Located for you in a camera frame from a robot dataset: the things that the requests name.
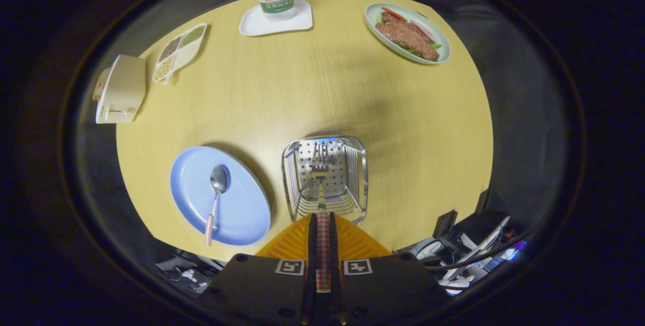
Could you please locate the pale green plate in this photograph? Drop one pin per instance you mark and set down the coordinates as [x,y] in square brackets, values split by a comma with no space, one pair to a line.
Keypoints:
[374,22]

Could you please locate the cooked meat with vegetables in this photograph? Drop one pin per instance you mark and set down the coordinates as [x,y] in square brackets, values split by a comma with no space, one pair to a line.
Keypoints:
[408,38]

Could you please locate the blue plate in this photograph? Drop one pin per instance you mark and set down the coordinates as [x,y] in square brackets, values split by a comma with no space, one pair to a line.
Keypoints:
[242,210]

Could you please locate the toast slice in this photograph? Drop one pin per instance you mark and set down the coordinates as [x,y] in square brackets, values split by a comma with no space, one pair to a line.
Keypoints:
[101,84]

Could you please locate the cream toaster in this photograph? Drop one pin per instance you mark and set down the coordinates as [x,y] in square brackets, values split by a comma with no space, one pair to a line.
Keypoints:
[126,84]

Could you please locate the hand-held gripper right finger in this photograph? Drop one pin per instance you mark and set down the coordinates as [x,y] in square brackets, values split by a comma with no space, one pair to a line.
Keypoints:
[334,245]

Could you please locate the white clutter under table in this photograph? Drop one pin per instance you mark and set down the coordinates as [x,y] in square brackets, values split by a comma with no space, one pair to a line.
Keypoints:
[189,275]

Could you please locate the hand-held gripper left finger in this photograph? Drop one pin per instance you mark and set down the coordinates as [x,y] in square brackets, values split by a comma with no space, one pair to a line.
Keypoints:
[312,245]

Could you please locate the white square coaster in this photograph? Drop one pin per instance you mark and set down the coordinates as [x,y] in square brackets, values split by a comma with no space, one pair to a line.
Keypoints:
[257,24]

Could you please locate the white divided dish with grains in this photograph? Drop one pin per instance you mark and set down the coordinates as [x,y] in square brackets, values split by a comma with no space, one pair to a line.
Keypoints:
[187,51]

